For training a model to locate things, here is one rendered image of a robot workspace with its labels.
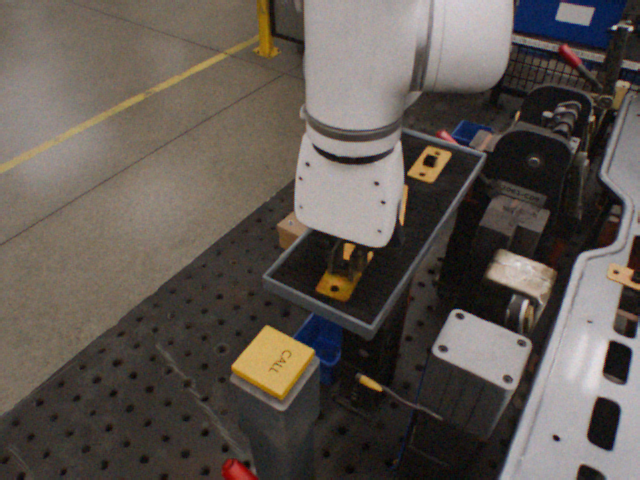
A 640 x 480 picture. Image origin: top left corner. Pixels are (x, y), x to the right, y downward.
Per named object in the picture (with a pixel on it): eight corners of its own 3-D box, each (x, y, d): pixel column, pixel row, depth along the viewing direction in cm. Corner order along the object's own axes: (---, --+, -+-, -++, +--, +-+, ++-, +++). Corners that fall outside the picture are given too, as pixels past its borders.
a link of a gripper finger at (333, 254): (306, 223, 53) (307, 267, 58) (334, 232, 52) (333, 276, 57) (319, 205, 56) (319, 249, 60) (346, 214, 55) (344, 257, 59)
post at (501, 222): (457, 384, 99) (512, 235, 71) (433, 372, 101) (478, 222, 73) (466, 365, 102) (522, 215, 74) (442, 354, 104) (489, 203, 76)
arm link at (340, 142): (284, 116, 42) (285, 147, 44) (384, 142, 40) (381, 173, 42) (325, 75, 48) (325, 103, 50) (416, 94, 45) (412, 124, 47)
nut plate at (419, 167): (431, 184, 70) (433, 177, 69) (406, 176, 71) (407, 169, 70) (452, 154, 75) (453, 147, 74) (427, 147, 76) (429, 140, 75)
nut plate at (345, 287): (346, 303, 55) (346, 296, 54) (314, 292, 56) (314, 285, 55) (373, 253, 60) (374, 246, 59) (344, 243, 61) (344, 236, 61)
